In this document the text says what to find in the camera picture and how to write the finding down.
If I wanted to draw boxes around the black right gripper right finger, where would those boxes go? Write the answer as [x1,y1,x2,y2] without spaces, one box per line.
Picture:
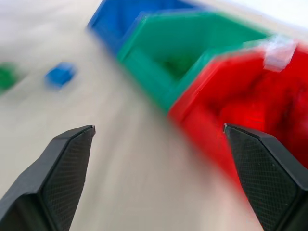
[223,123,308,231]

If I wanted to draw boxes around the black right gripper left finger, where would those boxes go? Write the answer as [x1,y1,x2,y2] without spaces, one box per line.
[0,124,96,231]

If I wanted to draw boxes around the red block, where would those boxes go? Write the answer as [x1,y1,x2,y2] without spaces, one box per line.
[240,109,272,132]

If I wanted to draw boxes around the red plastic bin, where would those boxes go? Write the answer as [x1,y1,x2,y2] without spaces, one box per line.
[167,39,308,191]

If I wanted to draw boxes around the blue block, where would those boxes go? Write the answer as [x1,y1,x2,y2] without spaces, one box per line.
[44,62,77,91]

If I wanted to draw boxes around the green block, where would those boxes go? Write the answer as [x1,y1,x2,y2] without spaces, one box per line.
[0,62,21,93]

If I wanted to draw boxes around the clear tape piece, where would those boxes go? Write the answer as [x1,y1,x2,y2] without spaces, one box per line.
[262,36,299,72]

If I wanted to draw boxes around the green plastic bin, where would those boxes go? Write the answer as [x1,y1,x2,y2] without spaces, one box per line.
[117,11,277,113]

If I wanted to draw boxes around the blue plastic bin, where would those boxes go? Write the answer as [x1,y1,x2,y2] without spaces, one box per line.
[87,0,205,57]

